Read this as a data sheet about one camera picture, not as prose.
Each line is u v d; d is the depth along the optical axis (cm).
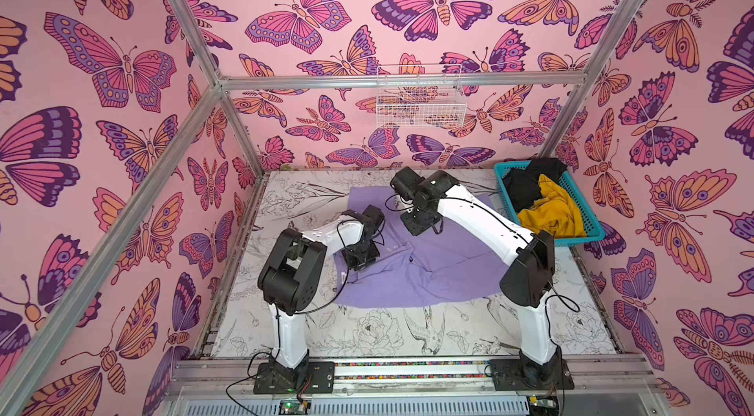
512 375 73
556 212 95
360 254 80
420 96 96
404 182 68
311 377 73
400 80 95
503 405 70
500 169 107
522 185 105
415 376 75
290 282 50
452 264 95
